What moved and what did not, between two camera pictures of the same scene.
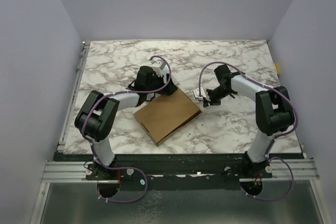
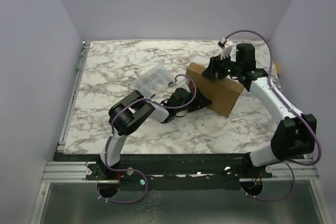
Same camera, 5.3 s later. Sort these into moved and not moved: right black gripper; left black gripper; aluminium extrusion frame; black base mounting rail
Moved: right black gripper; left black gripper
Not moved: black base mounting rail; aluminium extrusion frame
